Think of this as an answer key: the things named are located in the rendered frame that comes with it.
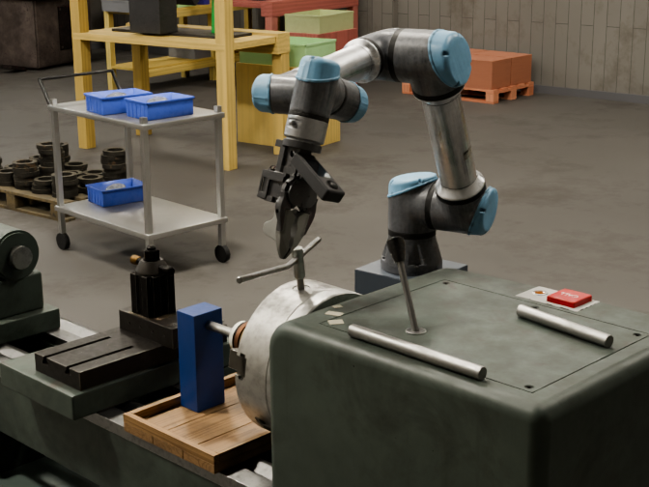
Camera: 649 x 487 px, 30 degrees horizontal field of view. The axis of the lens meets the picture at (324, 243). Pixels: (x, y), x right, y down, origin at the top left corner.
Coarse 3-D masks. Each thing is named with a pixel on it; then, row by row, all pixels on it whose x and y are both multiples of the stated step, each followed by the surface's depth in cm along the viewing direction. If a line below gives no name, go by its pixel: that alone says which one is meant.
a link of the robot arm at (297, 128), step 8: (288, 120) 217; (296, 120) 216; (304, 120) 215; (312, 120) 215; (288, 128) 216; (296, 128) 215; (304, 128) 215; (312, 128) 215; (320, 128) 216; (288, 136) 217; (296, 136) 215; (304, 136) 215; (312, 136) 215; (320, 136) 216; (320, 144) 218
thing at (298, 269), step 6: (300, 246) 234; (294, 252) 233; (300, 252) 233; (300, 258) 233; (300, 264) 234; (294, 270) 235; (300, 270) 234; (300, 276) 235; (300, 282) 235; (300, 288) 236
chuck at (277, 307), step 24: (288, 288) 237; (312, 288) 236; (336, 288) 237; (264, 312) 233; (288, 312) 230; (264, 336) 230; (264, 360) 228; (240, 384) 233; (264, 384) 228; (264, 408) 231
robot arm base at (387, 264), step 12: (408, 240) 288; (420, 240) 288; (432, 240) 290; (384, 252) 295; (408, 252) 288; (420, 252) 288; (432, 252) 290; (384, 264) 292; (396, 264) 289; (408, 264) 288; (420, 264) 289; (432, 264) 290
